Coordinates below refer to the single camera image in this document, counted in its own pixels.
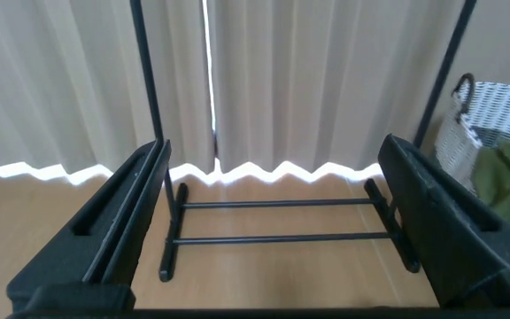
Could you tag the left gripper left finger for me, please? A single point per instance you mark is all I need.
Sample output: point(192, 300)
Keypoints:
point(82, 248)

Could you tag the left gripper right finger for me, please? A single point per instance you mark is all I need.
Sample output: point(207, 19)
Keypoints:
point(450, 230)

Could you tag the white laundry basket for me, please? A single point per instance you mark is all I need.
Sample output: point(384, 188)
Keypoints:
point(503, 106)

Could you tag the black clothes rack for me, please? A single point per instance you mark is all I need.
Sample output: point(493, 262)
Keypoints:
point(281, 203)

